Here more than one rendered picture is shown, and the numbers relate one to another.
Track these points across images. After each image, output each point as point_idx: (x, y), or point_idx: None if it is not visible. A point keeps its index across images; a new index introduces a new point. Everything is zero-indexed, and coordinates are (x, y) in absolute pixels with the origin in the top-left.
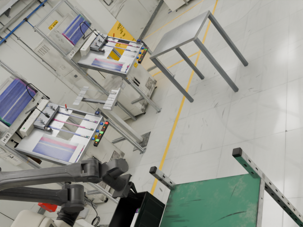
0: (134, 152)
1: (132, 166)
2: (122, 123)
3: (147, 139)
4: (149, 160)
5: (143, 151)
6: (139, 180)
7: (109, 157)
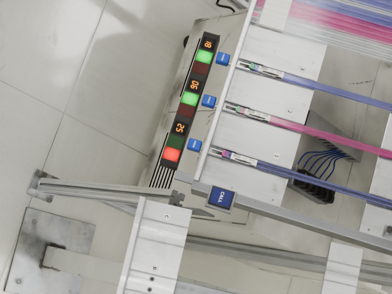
0: (87, 212)
1: (90, 129)
2: (119, 265)
3: (19, 240)
4: (9, 104)
5: (39, 181)
6: (53, 26)
7: (184, 157)
